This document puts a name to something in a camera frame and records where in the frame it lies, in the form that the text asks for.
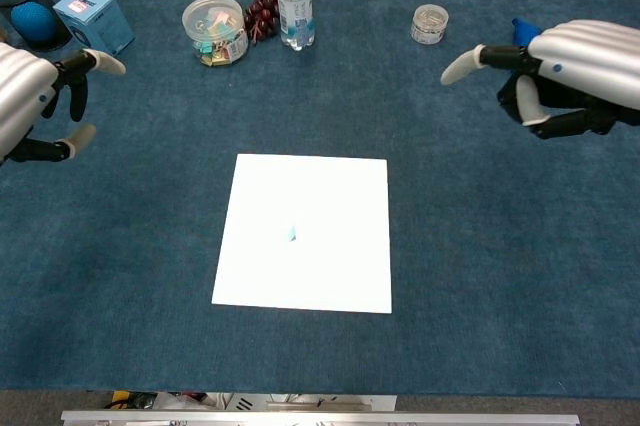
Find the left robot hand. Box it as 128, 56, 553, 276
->
0, 41, 127, 167

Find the blue textured ball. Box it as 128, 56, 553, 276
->
10, 1, 56, 43

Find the black mesh pen cup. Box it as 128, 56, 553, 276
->
0, 0, 74, 53

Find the clear jar of binder clips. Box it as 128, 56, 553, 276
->
181, 0, 250, 68

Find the blue fabric pouch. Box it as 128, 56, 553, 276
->
510, 18, 542, 46

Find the aluminium profile rail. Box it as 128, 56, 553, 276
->
60, 409, 581, 426

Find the light blue cardboard box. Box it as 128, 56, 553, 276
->
52, 0, 136, 58

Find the blue felt table cloth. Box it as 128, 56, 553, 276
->
0, 0, 640, 400

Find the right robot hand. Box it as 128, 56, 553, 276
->
439, 19, 640, 141

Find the dark red grape bunch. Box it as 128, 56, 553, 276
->
243, 0, 281, 45

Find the small jar of paper clips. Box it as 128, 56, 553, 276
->
410, 3, 450, 46

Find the white paper sheet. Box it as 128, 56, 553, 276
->
210, 153, 394, 315

